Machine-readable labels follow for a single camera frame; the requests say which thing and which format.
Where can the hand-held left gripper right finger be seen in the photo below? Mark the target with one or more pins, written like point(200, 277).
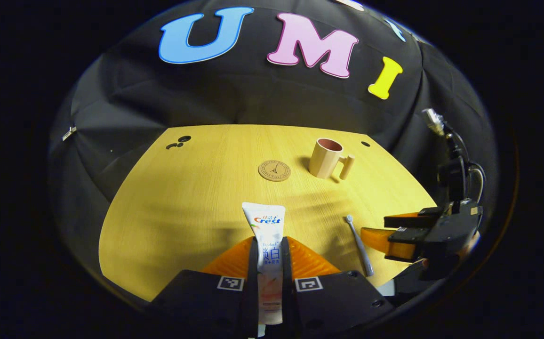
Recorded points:
point(287, 292)

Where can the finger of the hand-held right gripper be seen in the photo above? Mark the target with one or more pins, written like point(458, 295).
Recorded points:
point(408, 238)
point(408, 221)

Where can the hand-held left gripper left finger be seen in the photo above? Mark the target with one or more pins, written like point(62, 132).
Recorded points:
point(252, 292)

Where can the white toothbrush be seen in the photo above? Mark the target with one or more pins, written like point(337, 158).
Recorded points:
point(360, 247)

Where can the white toothpaste tube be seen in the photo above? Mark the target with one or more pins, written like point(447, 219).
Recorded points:
point(265, 226)

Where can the beige cup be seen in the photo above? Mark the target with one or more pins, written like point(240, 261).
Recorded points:
point(324, 160)

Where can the round brown coaster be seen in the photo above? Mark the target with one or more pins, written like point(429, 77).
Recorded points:
point(274, 170)

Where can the wooden desktop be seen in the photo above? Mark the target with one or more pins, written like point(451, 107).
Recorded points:
point(182, 212)

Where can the black backdrop cloth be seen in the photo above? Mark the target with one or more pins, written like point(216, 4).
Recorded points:
point(253, 94)

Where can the silver cloth clip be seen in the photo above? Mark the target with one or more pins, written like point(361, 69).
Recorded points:
point(69, 133)

